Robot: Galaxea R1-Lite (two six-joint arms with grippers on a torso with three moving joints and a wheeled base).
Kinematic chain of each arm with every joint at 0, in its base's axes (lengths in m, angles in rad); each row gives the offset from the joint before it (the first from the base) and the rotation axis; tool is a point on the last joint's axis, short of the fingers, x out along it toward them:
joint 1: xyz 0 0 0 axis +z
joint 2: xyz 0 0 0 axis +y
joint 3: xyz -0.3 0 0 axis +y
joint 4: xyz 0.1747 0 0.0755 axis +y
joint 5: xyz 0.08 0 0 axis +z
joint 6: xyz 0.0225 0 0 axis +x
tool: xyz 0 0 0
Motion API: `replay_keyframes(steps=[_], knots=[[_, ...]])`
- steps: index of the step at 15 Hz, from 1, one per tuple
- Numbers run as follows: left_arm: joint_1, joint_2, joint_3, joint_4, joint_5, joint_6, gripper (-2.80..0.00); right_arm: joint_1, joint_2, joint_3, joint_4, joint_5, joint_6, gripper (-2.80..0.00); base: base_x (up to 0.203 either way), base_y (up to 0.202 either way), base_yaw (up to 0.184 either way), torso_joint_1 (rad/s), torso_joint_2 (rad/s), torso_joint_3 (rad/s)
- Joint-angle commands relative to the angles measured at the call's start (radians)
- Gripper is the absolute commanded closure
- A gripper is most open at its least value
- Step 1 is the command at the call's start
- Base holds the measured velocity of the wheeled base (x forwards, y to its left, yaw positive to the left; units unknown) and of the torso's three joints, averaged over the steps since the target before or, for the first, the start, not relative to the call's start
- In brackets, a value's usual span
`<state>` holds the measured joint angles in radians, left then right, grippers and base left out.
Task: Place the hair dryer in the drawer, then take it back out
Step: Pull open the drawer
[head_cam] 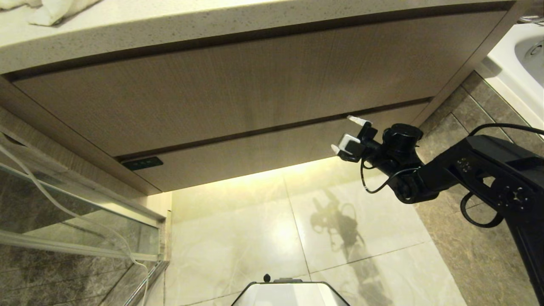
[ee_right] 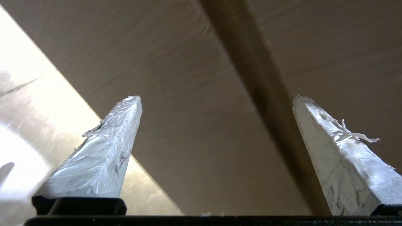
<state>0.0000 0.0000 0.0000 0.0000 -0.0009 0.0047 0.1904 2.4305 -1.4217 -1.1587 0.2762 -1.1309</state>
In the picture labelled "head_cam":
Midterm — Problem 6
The white bathtub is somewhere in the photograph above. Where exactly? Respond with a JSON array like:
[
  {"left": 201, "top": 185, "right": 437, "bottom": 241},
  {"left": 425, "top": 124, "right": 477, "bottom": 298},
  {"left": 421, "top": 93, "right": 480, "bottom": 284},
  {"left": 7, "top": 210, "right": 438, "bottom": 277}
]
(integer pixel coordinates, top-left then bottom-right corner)
[{"left": 475, "top": 22, "right": 544, "bottom": 133}]

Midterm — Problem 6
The white towel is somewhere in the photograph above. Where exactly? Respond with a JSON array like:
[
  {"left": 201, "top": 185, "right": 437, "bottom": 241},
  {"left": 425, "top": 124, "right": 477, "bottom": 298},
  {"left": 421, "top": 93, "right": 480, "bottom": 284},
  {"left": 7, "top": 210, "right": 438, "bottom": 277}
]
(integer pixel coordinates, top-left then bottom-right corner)
[{"left": 0, "top": 0, "right": 102, "bottom": 27}]

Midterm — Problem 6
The large wooden drawer front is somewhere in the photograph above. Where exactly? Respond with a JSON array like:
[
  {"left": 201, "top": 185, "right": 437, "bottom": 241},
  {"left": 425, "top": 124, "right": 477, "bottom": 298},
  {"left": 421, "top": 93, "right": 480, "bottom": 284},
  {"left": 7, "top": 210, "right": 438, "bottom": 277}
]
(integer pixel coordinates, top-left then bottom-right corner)
[{"left": 12, "top": 10, "right": 509, "bottom": 157}]

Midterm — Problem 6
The white cable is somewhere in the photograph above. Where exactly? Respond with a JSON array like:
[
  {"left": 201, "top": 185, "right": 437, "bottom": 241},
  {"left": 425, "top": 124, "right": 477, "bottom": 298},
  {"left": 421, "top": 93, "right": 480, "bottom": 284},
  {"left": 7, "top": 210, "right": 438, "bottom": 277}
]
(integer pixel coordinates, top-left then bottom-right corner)
[{"left": 0, "top": 135, "right": 149, "bottom": 306}]

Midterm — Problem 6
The chrome bathtub drain knob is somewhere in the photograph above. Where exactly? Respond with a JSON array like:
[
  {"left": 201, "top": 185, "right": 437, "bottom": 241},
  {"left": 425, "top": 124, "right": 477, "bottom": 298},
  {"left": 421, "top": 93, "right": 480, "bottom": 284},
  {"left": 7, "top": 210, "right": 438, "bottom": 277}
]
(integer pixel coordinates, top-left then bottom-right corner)
[{"left": 528, "top": 39, "right": 544, "bottom": 61}]

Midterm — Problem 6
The speckled stone countertop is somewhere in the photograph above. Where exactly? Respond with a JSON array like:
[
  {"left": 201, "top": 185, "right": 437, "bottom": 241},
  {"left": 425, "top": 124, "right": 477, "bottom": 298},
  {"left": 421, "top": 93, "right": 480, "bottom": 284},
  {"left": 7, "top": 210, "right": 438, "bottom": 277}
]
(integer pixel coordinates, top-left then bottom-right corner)
[{"left": 0, "top": 0, "right": 518, "bottom": 75}]

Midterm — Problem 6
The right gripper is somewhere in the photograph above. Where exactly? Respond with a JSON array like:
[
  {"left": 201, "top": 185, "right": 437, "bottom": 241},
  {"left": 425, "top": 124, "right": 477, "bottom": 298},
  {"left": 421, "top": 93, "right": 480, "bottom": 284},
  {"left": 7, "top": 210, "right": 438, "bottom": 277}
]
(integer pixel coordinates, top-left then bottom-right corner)
[{"left": 331, "top": 115, "right": 386, "bottom": 164}]

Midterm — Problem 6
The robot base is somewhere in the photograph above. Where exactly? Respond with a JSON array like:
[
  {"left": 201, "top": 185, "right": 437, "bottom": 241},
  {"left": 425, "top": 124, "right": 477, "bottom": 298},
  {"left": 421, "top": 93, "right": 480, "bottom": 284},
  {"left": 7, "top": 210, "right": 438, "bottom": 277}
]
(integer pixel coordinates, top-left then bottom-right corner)
[{"left": 231, "top": 274, "right": 351, "bottom": 306}]

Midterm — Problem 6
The narrow wooden drawer front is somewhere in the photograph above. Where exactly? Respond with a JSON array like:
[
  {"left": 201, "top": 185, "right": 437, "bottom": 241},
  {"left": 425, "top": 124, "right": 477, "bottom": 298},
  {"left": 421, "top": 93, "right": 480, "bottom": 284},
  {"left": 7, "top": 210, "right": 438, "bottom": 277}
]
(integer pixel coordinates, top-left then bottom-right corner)
[{"left": 120, "top": 102, "right": 431, "bottom": 193}]

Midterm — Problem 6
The wooden vanity cabinet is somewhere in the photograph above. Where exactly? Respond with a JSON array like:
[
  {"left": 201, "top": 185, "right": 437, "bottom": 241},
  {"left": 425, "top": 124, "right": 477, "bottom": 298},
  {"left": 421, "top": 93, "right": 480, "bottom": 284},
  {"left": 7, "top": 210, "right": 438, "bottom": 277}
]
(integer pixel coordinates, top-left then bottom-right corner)
[{"left": 0, "top": 0, "right": 534, "bottom": 197}]

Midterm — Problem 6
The black control panel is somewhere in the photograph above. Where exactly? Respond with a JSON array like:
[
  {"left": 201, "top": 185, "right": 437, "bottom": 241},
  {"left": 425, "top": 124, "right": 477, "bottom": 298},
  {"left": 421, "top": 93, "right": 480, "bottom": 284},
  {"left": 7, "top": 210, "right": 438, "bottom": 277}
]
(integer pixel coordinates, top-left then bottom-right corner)
[{"left": 122, "top": 156, "right": 164, "bottom": 172}]

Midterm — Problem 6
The glass shower screen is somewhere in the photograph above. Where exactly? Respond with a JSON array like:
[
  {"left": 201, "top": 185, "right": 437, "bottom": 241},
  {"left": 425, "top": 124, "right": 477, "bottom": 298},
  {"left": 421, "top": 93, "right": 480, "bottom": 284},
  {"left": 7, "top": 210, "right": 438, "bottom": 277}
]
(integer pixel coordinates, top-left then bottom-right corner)
[{"left": 0, "top": 161, "right": 167, "bottom": 262}]

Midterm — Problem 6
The black cable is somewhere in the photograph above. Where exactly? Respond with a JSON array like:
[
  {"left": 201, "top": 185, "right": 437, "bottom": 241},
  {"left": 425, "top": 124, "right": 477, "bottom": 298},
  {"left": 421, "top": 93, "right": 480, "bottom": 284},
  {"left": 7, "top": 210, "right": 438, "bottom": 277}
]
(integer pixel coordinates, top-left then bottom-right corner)
[
  {"left": 460, "top": 191, "right": 505, "bottom": 229},
  {"left": 360, "top": 158, "right": 421, "bottom": 195},
  {"left": 467, "top": 122, "right": 544, "bottom": 137}
]

